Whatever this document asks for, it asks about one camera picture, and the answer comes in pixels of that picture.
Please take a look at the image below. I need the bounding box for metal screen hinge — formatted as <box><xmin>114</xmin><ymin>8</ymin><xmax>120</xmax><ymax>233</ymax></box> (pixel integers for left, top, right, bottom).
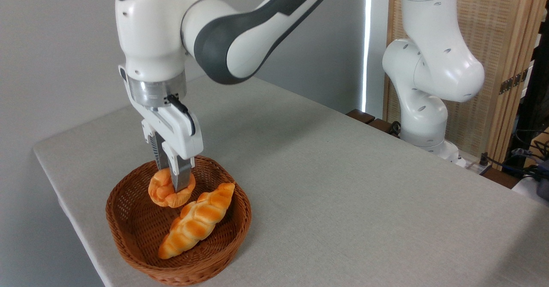
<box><xmin>499</xmin><ymin>69</ymin><xmax>529</xmax><ymax>95</ymax></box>

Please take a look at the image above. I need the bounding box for white vertical light strip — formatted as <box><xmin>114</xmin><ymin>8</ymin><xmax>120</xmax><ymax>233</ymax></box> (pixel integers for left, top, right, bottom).
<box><xmin>361</xmin><ymin>0</ymin><xmax>374</xmax><ymax>113</ymax></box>

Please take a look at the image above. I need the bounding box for grey tablecloth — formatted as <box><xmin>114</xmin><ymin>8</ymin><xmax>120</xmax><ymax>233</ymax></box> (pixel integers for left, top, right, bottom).
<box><xmin>33</xmin><ymin>76</ymin><xmax>549</xmax><ymax>287</ymax></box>

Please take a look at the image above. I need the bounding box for black metal stand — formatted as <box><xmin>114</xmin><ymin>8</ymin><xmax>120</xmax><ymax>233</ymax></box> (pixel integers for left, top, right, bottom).
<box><xmin>506</xmin><ymin>4</ymin><xmax>549</xmax><ymax>172</ymax></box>

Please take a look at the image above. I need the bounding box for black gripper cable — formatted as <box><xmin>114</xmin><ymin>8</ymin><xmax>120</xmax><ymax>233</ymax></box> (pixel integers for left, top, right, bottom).
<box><xmin>166</xmin><ymin>94</ymin><xmax>196</xmax><ymax>136</ymax></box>

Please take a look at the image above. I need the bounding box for round golden bread roll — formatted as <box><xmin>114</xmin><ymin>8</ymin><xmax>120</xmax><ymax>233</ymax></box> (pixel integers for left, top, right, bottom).
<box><xmin>148</xmin><ymin>168</ymin><xmax>196</xmax><ymax>208</ymax></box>

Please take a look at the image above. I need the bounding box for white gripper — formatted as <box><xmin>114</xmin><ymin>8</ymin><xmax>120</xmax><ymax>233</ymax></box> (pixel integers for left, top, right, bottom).
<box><xmin>128</xmin><ymin>102</ymin><xmax>205</xmax><ymax>193</ymax></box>

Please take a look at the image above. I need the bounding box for brown wicker basket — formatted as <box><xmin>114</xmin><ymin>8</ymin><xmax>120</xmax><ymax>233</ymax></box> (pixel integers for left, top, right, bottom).
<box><xmin>106</xmin><ymin>155</ymin><xmax>252</xmax><ymax>286</ymax></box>

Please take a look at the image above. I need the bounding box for long braided bread loaf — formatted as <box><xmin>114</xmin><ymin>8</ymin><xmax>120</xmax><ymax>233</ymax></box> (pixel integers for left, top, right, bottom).
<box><xmin>158</xmin><ymin>182</ymin><xmax>236</xmax><ymax>260</ymax></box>

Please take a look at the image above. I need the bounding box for white power strip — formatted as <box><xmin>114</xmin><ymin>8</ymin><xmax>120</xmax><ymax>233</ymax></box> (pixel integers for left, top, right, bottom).
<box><xmin>455</xmin><ymin>155</ymin><xmax>492</xmax><ymax>176</ymax></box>

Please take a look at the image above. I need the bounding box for black cable bundle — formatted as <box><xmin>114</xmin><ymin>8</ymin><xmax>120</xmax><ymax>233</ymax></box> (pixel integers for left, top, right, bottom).
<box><xmin>478</xmin><ymin>126</ymin><xmax>549</xmax><ymax>181</ymax></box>

